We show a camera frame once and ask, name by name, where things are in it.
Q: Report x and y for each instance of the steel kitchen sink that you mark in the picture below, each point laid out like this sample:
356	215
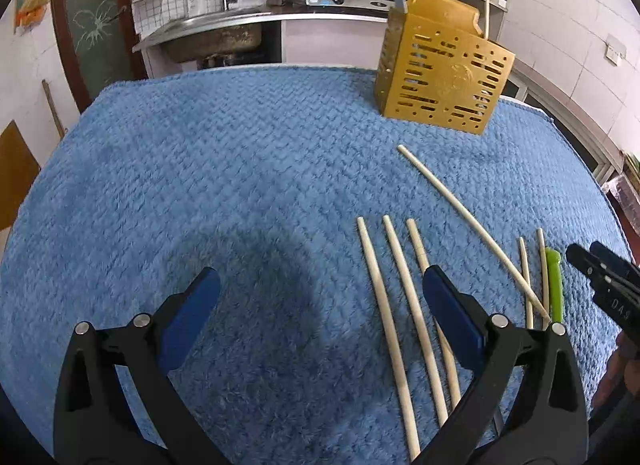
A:
215	37

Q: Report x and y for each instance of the blue textured blanket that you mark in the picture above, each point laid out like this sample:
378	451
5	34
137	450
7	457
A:
200	170

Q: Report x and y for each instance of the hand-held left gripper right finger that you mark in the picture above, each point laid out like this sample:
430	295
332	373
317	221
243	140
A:
452	310

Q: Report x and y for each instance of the wooden stick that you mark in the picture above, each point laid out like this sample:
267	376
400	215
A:
52	110

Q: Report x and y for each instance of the wooden board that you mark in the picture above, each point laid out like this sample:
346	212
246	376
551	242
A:
15	175

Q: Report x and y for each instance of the brown framed glass door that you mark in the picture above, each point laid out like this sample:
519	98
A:
95	30

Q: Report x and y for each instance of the person's right hand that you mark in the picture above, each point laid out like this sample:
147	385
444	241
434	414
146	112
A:
627	365

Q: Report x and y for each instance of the orange hanging bag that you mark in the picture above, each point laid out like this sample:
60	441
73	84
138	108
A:
32	7

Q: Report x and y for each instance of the thick wooden chopstick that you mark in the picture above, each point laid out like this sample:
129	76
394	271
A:
417	245
385	315
410	295

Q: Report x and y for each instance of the green plastic utensil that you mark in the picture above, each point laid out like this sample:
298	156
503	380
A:
554	285

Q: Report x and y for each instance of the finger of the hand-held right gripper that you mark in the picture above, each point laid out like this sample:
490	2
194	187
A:
587	265
612	257

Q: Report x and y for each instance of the long wooden chopstick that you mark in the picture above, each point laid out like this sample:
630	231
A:
460	210

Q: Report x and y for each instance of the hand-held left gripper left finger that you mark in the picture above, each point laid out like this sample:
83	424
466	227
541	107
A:
190	305

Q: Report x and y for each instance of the thin wooden chopstick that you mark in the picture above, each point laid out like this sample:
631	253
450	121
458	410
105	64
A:
525	275
543	270

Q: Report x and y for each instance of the yellow slotted utensil holder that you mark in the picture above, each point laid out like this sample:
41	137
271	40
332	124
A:
440	80

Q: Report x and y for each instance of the white wall socket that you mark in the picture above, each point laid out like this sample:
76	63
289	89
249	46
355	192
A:
614	50

